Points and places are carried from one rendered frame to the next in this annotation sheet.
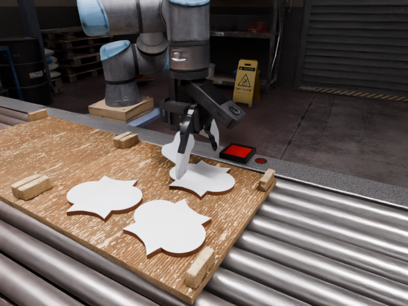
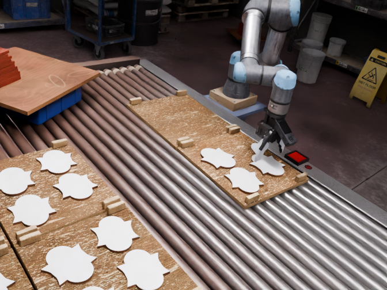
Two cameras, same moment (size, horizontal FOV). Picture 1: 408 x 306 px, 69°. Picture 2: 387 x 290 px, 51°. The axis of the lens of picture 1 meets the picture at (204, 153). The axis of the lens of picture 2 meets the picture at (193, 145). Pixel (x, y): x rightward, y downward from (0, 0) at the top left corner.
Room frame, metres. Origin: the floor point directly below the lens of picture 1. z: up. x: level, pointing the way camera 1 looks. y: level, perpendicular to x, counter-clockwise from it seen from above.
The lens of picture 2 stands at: (-0.86, -0.11, 1.82)
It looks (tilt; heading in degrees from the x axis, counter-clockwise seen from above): 31 degrees down; 17
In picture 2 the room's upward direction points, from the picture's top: 9 degrees clockwise
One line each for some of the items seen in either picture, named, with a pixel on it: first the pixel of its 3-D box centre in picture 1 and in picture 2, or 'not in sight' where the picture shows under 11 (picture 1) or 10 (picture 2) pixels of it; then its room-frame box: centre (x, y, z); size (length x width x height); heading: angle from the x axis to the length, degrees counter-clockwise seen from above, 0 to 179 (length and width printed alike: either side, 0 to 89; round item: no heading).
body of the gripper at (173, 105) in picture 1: (187, 99); (272, 124); (0.57, 0.03, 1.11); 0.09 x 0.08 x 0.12; 59
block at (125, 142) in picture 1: (129, 141); (234, 130); (0.73, 0.20, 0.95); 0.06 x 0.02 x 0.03; 149
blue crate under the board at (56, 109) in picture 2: not in sight; (33, 92); (0.46, 1.07, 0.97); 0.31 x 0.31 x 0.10; 1
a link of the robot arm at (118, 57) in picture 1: (118, 59); (241, 64); (1.19, 0.33, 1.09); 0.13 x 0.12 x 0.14; 106
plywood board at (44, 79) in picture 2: not in sight; (20, 76); (0.47, 1.14, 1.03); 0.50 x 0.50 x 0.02; 1
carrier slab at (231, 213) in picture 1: (154, 192); (241, 164); (0.52, 0.10, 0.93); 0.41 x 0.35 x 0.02; 59
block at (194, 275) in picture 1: (201, 266); (252, 198); (0.30, 0.00, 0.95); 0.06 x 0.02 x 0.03; 149
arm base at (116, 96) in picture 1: (122, 89); (236, 84); (1.20, 0.33, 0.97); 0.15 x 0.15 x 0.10
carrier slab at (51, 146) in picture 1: (36, 149); (181, 118); (0.73, 0.46, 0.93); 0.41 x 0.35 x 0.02; 59
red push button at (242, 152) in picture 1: (237, 153); (296, 157); (0.71, -0.09, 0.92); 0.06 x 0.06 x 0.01; 61
